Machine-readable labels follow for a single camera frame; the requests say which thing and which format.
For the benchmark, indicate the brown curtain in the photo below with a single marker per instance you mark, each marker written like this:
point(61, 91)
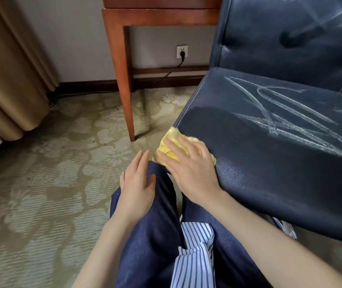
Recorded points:
point(12, 71)

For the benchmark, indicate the person's right hand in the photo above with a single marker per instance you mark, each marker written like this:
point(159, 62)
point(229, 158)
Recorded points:
point(195, 176)

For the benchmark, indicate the small white power socket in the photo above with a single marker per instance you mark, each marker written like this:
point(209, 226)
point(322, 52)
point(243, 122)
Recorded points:
point(179, 48)

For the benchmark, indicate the red-brown wooden table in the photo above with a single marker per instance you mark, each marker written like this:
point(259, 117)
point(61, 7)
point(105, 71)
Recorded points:
point(120, 41)

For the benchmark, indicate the person's left forearm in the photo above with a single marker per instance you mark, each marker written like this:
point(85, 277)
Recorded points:
point(105, 254)

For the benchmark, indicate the blue striped white apron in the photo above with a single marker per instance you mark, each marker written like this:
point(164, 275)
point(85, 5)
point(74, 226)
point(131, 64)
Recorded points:
point(193, 263)

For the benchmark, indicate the navy dress with white trim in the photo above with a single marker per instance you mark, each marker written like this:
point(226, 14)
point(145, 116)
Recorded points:
point(153, 236)

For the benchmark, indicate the yellow cleaning cloth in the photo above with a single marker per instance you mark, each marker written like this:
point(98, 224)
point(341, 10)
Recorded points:
point(171, 137)

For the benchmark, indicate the person's left hand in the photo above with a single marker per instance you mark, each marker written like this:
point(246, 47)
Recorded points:
point(136, 191)

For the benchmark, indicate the black leather chair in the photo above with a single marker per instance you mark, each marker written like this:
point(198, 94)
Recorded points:
point(279, 176)

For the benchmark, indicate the person's right forearm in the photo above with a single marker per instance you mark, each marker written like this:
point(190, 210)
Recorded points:
point(273, 251)

